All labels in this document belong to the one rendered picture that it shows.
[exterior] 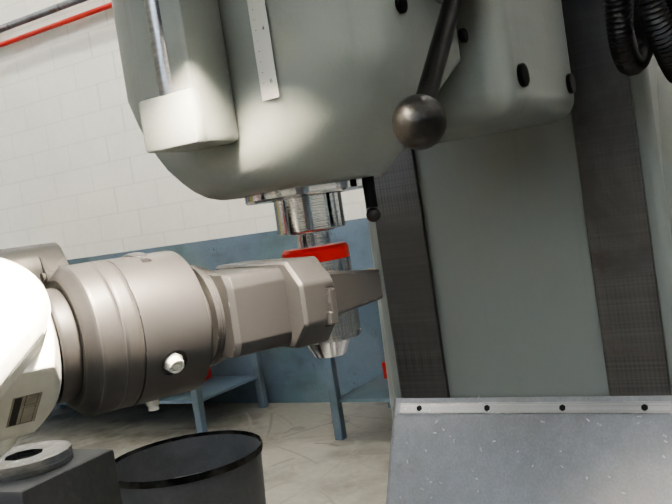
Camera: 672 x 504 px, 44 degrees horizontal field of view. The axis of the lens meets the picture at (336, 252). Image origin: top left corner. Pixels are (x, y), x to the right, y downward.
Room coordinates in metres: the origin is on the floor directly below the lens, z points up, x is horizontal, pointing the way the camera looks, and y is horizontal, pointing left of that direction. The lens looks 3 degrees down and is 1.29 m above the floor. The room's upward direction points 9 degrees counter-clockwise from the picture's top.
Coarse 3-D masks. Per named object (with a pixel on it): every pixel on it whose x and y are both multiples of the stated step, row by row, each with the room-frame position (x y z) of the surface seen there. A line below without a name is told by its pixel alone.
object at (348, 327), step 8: (328, 264) 0.56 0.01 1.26; (336, 264) 0.56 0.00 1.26; (344, 264) 0.57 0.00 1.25; (352, 312) 0.57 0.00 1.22; (344, 320) 0.56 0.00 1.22; (352, 320) 0.57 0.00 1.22; (336, 328) 0.56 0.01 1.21; (344, 328) 0.56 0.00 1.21; (352, 328) 0.57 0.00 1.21; (360, 328) 0.58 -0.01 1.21; (336, 336) 0.56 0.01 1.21; (344, 336) 0.56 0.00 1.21; (352, 336) 0.57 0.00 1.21
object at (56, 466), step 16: (16, 448) 0.84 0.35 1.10; (32, 448) 0.83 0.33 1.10; (48, 448) 0.82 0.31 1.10; (64, 448) 0.81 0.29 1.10; (0, 464) 0.78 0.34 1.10; (16, 464) 0.78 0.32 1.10; (32, 464) 0.77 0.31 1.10; (48, 464) 0.78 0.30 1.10; (64, 464) 0.80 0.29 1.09; (80, 464) 0.79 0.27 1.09; (96, 464) 0.81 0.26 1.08; (112, 464) 0.83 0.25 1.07; (0, 480) 0.77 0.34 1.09; (16, 480) 0.77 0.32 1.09; (32, 480) 0.76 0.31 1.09; (48, 480) 0.76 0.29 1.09; (64, 480) 0.77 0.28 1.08; (80, 480) 0.79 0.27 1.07; (96, 480) 0.81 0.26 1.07; (112, 480) 0.83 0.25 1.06; (0, 496) 0.74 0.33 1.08; (16, 496) 0.73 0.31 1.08; (32, 496) 0.74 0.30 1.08; (48, 496) 0.75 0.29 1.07; (64, 496) 0.77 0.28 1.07; (80, 496) 0.79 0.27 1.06; (96, 496) 0.80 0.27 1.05; (112, 496) 0.82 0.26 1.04
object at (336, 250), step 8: (296, 248) 0.59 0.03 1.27; (304, 248) 0.57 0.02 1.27; (312, 248) 0.56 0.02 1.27; (320, 248) 0.56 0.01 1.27; (328, 248) 0.56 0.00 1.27; (336, 248) 0.57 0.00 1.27; (344, 248) 0.57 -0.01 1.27; (288, 256) 0.57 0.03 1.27; (296, 256) 0.56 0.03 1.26; (304, 256) 0.56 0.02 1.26; (320, 256) 0.56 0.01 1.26; (328, 256) 0.56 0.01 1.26; (336, 256) 0.56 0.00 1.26; (344, 256) 0.57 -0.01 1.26
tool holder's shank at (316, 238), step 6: (294, 234) 0.57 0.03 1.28; (300, 234) 0.57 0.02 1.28; (306, 234) 0.57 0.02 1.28; (312, 234) 0.57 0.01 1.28; (318, 234) 0.57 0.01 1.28; (324, 234) 0.58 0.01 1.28; (300, 240) 0.58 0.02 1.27; (306, 240) 0.57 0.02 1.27; (312, 240) 0.57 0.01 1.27; (318, 240) 0.57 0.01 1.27; (324, 240) 0.57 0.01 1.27; (300, 246) 0.58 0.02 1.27; (306, 246) 0.57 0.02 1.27; (312, 246) 0.57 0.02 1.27
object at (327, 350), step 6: (336, 342) 0.57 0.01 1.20; (342, 342) 0.57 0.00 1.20; (348, 342) 0.58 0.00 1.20; (312, 348) 0.57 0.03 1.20; (318, 348) 0.57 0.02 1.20; (324, 348) 0.57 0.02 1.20; (330, 348) 0.57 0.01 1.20; (336, 348) 0.57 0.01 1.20; (342, 348) 0.57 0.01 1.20; (318, 354) 0.57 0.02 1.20; (324, 354) 0.57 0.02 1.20; (330, 354) 0.57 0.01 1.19; (336, 354) 0.57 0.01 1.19; (342, 354) 0.58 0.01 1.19
